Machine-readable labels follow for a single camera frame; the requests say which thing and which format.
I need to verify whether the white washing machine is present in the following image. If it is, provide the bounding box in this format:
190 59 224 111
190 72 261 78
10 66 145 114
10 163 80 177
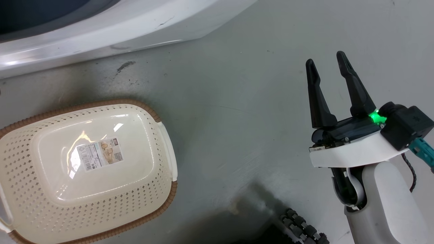
0 0 259 79

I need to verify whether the black braided cable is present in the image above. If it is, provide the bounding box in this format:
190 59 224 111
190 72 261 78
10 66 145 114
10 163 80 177
401 152 417 193

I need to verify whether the cream perforated laundry basket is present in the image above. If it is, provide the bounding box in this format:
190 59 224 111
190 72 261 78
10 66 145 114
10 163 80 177
0 99 178 244

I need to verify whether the paper label sticker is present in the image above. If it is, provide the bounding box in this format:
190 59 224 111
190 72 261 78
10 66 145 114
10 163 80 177
77 138 124 171

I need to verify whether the teal cable connector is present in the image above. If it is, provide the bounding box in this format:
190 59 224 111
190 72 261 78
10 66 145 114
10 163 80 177
408 137 434 173

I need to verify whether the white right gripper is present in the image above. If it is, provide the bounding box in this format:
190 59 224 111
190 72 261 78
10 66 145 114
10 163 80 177
305 51 410 168

